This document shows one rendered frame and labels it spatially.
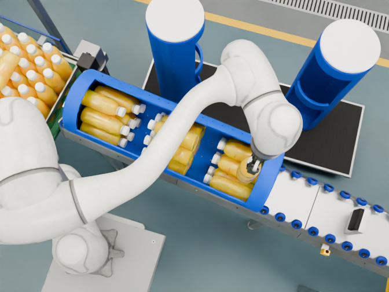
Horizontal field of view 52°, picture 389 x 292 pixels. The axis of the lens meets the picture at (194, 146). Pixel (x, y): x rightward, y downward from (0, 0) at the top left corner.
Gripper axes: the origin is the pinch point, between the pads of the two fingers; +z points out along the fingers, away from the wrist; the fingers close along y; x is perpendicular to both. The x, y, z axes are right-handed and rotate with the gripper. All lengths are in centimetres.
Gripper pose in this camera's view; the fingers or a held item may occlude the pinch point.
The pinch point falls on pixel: (254, 160)
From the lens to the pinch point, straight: 125.6
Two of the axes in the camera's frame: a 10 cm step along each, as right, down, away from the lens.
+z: -0.1, 2.6, 9.7
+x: -9.2, -3.9, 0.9
